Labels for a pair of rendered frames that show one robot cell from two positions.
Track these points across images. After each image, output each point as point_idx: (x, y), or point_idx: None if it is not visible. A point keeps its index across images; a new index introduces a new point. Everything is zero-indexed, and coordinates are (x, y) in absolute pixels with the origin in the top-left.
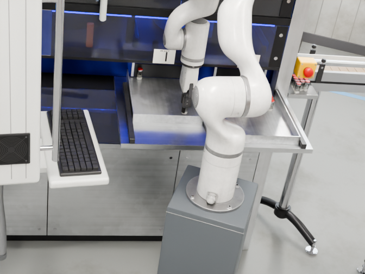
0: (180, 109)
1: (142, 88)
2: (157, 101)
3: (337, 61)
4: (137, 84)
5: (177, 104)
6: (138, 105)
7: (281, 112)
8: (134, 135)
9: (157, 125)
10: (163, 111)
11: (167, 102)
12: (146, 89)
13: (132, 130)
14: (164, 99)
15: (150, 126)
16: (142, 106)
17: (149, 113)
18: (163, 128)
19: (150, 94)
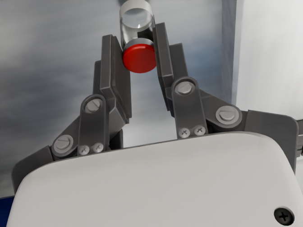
0: (85, 31)
1: (13, 150)
2: (75, 109)
3: None
4: (0, 161)
5: (48, 46)
6: (126, 140)
7: None
8: (295, 118)
9: (241, 83)
10: (141, 84)
11: (56, 83)
12: (13, 142)
13: (300, 136)
14: (37, 95)
15: (248, 98)
16: (131, 132)
17: (167, 114)
18: (266, 64)
19: (39, 130)
